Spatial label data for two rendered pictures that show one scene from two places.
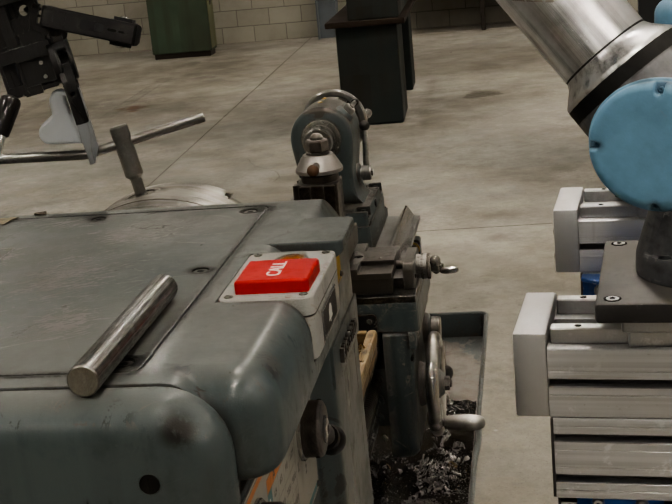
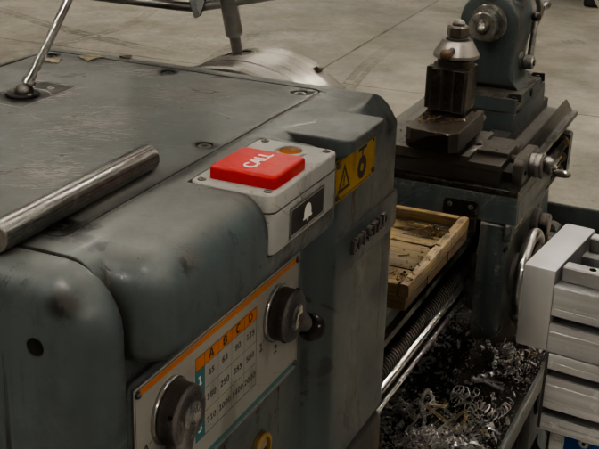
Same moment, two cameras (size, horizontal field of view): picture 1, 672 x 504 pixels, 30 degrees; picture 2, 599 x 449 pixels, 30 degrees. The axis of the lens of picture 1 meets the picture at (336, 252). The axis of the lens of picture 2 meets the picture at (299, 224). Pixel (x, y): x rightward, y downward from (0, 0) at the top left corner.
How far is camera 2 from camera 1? 0.24 m
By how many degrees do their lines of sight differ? 15
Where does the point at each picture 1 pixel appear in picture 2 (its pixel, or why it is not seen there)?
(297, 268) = (275, 164)
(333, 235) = (349, 134)
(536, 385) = (538, 318)
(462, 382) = not seen: hidden behind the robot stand
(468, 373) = not seen: hidden behind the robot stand
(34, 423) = not seen: outside the picture
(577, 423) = (571, 364)
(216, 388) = (121, 271)
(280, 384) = (191, 279)
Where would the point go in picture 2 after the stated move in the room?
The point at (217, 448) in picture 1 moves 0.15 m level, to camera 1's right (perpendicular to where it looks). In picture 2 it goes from (99, 329) to (319, 363)
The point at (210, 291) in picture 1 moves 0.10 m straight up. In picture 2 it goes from (192, 168) to (192, 51)
